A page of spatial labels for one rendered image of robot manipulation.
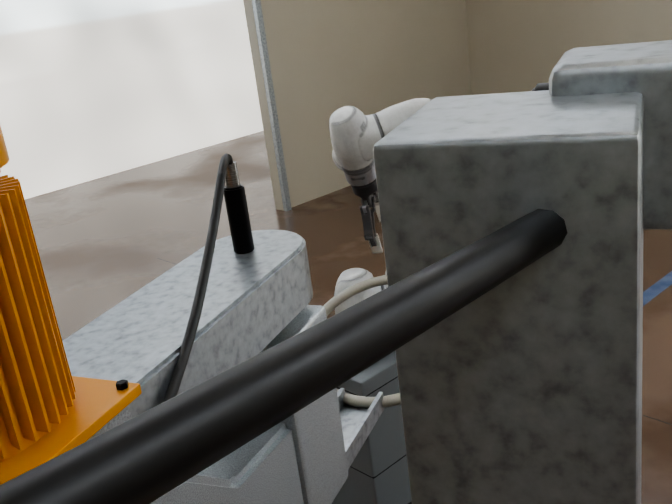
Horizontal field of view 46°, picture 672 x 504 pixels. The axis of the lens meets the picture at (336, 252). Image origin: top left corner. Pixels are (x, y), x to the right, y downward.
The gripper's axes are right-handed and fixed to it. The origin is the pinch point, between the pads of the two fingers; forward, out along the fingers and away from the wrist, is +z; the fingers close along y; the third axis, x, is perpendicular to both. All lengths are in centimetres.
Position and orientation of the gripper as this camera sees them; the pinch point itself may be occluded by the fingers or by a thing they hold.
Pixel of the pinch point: (380, 233)
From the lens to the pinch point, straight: 227.0
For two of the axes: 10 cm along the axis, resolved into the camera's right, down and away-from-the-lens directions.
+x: 9.5, -0.8, -3.1
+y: -1.8, 6.8, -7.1
